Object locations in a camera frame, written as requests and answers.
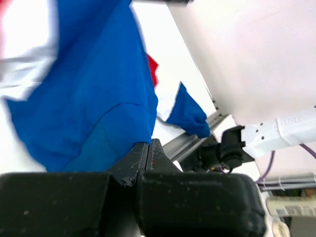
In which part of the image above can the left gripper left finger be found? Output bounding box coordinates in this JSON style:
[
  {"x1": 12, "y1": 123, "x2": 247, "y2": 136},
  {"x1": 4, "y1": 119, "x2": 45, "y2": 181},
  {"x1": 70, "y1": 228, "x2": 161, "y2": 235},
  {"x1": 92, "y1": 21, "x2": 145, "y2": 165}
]
[{"x1": 108, "y1": 143, "x2": 149, "y2": 185}]

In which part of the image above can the grey device with label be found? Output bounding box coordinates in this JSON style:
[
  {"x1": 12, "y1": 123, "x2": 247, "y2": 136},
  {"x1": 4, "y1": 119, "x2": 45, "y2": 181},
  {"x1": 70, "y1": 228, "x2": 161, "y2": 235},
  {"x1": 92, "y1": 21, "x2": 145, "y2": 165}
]
[{"x1": 266, "y1": 196, "x2": 316, "y2": 217}]

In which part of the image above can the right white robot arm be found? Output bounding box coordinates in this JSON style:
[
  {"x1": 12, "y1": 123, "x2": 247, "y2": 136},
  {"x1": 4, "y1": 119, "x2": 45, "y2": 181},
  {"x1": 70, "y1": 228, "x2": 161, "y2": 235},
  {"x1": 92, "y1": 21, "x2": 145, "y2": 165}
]
[{"x1": 217, "y1": 106, "x2": 316, "y2": 169}]

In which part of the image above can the aluminium front rail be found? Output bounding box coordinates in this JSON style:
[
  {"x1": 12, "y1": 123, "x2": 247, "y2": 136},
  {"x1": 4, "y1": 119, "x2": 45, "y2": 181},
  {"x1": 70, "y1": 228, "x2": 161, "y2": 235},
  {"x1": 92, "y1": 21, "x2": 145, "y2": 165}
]
[{"x1": 163, "y1": 112, "x2": 236, "y2": 161}]

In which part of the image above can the red white blue jacket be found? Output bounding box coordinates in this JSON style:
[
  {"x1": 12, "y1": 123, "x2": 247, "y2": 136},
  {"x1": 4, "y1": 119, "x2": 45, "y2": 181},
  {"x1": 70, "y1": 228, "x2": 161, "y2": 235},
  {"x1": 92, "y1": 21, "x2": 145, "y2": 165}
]
[{"x1": 0, "y1": 0, "x2": 211, "y2": 173}]

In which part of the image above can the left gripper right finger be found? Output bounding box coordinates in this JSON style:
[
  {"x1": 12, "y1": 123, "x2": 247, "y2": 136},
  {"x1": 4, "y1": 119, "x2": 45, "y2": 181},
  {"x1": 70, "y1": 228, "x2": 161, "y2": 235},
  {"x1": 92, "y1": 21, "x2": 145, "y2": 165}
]
[{"x1": 145, "y1": 139, "x2": 181, "y2": 172}]

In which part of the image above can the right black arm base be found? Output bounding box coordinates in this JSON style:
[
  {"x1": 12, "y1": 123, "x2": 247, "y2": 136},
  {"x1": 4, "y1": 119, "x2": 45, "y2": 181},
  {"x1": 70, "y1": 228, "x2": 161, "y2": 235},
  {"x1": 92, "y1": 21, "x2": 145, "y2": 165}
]
[{"x1": 179, "y1": 137, "x2": 223, "y2": 173}]

